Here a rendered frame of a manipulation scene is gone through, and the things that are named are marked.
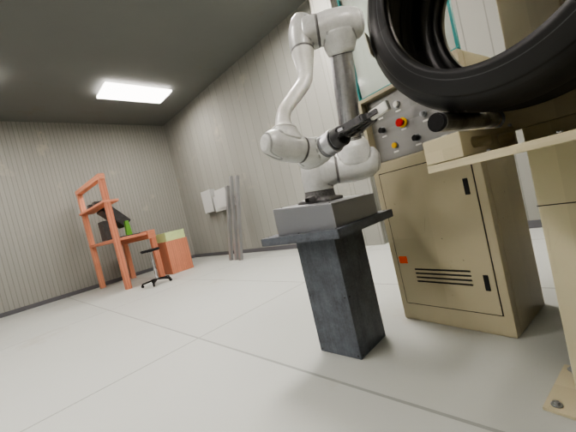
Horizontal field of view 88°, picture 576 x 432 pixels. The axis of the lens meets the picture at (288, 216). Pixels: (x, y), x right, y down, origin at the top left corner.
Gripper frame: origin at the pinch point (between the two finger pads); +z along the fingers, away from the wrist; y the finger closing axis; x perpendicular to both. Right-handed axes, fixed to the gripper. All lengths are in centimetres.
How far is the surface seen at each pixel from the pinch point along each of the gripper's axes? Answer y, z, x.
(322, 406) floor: -21, -52, 95
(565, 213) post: 26, 26, 46
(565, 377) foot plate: 38, 8, 102
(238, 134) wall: 218, -445, -203
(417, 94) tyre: -9.9, 17.5, 5.8
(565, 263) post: 26, 22, 60
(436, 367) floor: 24, -30, 98
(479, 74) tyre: -11.9, 31.3, 9.9
